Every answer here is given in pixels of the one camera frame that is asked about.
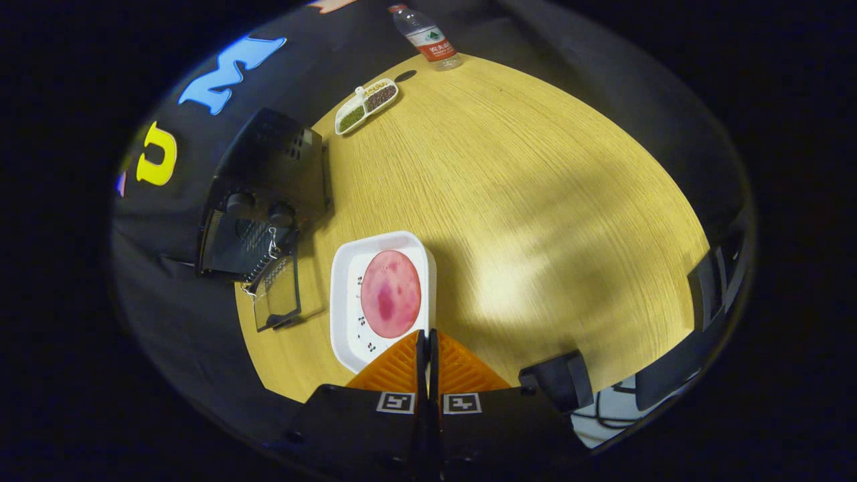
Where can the white divided bean dish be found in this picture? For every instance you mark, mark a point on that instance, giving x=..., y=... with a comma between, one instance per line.
x=378, y=99

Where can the glass toaster oven door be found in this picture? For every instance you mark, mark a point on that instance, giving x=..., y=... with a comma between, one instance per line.
x=271, y=323

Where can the black chair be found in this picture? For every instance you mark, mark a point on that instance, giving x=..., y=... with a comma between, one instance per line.
x=559, y=381
x=676, y=368

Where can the black oven knob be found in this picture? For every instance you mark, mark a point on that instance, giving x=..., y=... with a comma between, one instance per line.
x=240, y=203
x=281, y=214

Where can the black toaster oven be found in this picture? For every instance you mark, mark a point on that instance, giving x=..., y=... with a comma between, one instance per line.
x=274, y=154

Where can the round pink food slice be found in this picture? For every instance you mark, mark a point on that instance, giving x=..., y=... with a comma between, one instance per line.
x=392, y=294

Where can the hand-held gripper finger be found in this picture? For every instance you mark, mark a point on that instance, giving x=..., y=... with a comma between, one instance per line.
x=422, y=375
x=433, y=375

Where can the clear water bottle red label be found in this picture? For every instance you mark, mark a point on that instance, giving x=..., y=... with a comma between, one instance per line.
x=432, y=43

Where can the white square plate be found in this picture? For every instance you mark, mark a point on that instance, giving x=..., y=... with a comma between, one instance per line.
x=345, y=314

